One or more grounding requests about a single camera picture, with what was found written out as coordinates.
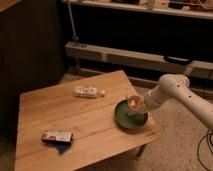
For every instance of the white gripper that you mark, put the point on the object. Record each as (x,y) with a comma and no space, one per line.
(153,99)

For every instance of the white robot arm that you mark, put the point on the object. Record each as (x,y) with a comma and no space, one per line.
(174,86)

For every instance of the green ceramic bowl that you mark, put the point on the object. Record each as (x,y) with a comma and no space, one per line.
(128,122)

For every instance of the small white plastic bottle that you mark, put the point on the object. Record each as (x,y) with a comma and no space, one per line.
(90,92)

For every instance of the wooden table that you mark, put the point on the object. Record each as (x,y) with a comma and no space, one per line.
(96,136)

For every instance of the blue cloth piece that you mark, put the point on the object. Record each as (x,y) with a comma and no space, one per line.
(62,148)

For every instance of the metal stand pole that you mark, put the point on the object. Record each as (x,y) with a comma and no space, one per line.
(75,37)

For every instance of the red and white snack packet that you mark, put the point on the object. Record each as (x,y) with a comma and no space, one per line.
(57,136)

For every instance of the upper wooden shelf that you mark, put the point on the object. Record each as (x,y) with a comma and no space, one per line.
(149,6)

